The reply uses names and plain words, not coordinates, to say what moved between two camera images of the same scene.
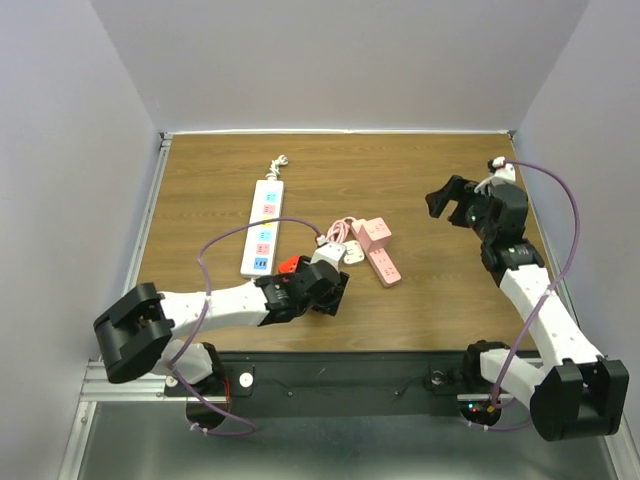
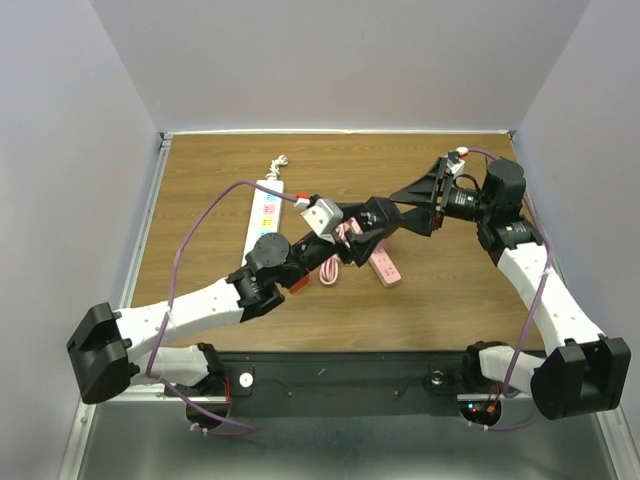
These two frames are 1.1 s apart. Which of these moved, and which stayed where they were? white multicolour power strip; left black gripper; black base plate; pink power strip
Moved: left black gripper
Stayed: pink power strip; white multicolour power strip; black base plate
